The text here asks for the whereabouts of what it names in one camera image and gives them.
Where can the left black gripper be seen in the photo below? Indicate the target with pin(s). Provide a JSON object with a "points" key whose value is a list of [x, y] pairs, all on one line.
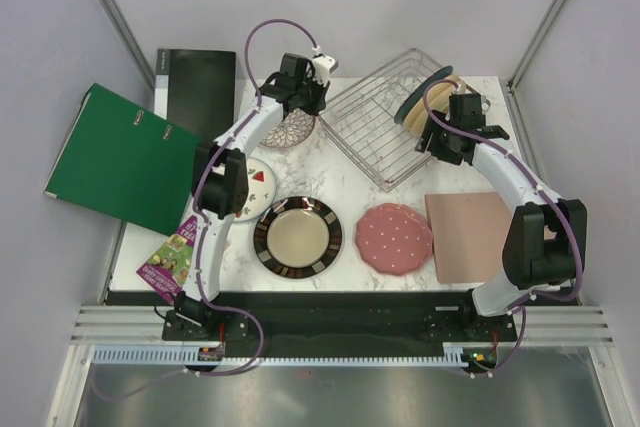
{"points": [[320, 106]]}

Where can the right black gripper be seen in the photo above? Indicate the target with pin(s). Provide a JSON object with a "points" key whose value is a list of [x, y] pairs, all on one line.
{"points": [[434, 146]]}

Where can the wire dish rack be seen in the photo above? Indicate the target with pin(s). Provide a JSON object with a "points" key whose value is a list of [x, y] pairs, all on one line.
{"points": [[360, 119]]}

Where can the pink polka dot plate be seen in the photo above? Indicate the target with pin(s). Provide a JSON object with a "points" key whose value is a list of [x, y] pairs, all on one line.
{"points": [[393, 239]]}

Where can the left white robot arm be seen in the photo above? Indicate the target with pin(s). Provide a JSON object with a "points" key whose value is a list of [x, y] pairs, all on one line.
{"points": [[220, 182]]}

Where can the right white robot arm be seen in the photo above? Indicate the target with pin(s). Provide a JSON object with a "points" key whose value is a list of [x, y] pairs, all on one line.
{"points": [[544, 250]]}

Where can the cream plate in rack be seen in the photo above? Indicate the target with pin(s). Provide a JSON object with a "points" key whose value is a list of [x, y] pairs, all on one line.
{"points": [[438, 100], [416, 114]]}

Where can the dark teal plate in rack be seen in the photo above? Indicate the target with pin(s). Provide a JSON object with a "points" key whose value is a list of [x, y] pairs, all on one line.
{"points": [[418, 93]]}

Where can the brown floral pattern plate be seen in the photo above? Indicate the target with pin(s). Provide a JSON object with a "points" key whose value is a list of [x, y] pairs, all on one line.
{"points": [[292, 131]]}

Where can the black binder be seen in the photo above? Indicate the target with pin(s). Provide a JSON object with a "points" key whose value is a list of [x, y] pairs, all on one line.
{"points": [[195, 89]]}

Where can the white strawberry pattern plate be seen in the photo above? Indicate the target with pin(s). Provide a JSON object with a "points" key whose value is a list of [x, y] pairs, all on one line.
{"points": [[262, 185]]}

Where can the pink cutting board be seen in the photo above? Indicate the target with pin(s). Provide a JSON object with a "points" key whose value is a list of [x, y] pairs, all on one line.
{"points": [[470, 231]]}

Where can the black rimmed beige plate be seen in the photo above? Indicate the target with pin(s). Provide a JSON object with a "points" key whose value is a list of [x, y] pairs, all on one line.
{"points": [[298, 237]]}

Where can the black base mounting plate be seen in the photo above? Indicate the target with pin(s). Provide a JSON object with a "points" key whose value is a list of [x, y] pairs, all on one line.
{"points": [[337, 323]]}

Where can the purple children's book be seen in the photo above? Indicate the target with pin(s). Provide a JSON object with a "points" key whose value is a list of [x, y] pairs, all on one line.
{"points": [[167, 269]]}

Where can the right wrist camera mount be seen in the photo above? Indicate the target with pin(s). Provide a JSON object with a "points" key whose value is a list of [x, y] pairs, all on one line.
{"points": [[485, 103]]}

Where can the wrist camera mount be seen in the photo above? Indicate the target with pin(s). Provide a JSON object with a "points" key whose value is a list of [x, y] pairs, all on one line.
{"points": [[323, 66], [485, 103]]}

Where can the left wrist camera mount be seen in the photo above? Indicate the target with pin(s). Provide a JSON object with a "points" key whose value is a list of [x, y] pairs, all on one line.
{"points": [[323, 66]]}

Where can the green ring binder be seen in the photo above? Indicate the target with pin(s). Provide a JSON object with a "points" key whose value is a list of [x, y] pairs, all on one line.
{"points": [[121, 160]]}

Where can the right aluminium frame post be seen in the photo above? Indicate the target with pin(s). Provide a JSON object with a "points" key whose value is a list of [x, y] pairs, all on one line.
{"points": [[551, 15]]}

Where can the aluminium frame post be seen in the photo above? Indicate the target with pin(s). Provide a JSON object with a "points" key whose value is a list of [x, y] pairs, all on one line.
{"points": [[551, 15], [124, 32]]}

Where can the left aluminium frame post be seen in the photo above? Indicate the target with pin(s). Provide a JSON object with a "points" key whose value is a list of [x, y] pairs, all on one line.
{"points": [[124, 32]]}

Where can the white slotted cable duct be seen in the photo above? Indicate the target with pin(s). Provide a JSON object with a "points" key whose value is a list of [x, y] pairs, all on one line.
{"points": [[194, 356]]}

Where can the aluminium front rail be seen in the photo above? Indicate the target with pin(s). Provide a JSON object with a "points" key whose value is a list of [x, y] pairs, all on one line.
{"points": [[546, 326]]}

